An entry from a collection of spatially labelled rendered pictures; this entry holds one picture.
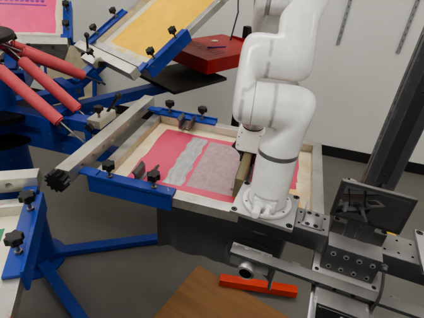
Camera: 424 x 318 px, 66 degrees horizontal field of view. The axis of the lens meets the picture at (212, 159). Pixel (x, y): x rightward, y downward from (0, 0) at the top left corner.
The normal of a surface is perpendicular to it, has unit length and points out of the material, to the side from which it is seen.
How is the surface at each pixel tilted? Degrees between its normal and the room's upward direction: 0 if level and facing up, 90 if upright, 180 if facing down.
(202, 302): 0
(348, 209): 90
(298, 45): 47
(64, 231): 0
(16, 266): 0
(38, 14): 32
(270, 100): 54
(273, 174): 90
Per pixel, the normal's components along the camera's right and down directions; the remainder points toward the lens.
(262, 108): -0.12, 0.36
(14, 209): 0.26, 0.55
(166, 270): 0.08, -0.83
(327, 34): -0.26, 0.51
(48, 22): 0.21, -0.42
